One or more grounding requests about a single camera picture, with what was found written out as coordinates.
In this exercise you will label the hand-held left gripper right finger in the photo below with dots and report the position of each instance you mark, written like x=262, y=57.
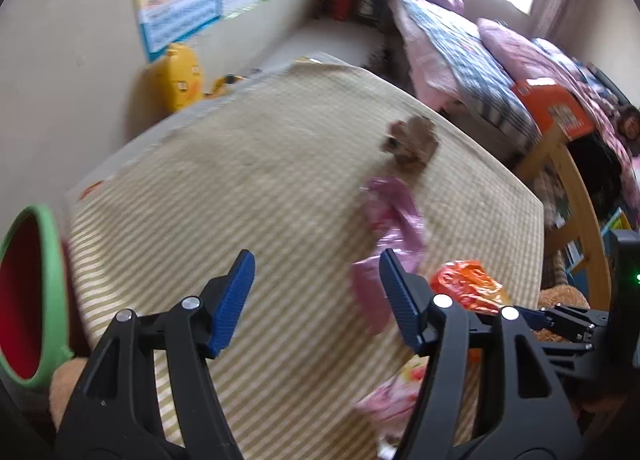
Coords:
x=400, y=300

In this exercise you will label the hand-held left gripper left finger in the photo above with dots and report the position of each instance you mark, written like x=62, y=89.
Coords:
x=232, y=305

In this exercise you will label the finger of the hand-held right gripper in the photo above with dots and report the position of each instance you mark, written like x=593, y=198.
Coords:
x=580, y=357
x=575, y=322

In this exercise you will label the pink plastic wrapper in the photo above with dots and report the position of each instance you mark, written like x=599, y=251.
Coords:
x=395, y=220

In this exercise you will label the green bin with red inside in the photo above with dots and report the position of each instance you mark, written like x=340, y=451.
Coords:
x=52, y=280

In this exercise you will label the brown teddy bear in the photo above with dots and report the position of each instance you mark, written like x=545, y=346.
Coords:
x=560, y=297

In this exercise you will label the orange plastic wrapper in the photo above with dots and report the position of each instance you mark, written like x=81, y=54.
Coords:
x=465, y=282

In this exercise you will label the pink snack packet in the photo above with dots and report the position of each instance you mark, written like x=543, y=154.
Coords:
x=395, y=395

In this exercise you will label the beige striped table cloth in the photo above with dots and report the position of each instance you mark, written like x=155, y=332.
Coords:
x=250, y=165

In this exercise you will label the brown crumpled paper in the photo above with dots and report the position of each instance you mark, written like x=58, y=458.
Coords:
x=412, y=140

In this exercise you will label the dark plush monkey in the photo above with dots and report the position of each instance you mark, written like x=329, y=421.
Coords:
x=630, y=122

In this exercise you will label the tan plush toy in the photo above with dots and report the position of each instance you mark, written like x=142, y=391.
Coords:
x=67, y=385

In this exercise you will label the pink floral quilt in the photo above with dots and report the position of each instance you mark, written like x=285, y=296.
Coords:
x=600, y=105

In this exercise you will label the orange box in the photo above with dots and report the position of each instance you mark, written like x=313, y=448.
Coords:
x=550, y=107

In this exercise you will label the yellow duck toy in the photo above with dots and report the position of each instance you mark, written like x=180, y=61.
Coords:
x=180, y=75

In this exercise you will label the pink bed sheet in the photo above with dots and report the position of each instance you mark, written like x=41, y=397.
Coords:
x=425, y=65

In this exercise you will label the plaid blanket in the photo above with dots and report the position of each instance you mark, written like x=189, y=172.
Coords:
x=475, y=70

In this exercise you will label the pink cushion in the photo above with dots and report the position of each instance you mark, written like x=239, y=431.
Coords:
x=515, y=50

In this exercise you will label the red container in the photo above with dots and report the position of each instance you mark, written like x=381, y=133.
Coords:
x=343, y=6

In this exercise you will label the wooden chair frame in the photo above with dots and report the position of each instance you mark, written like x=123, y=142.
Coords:
x=582, y=210

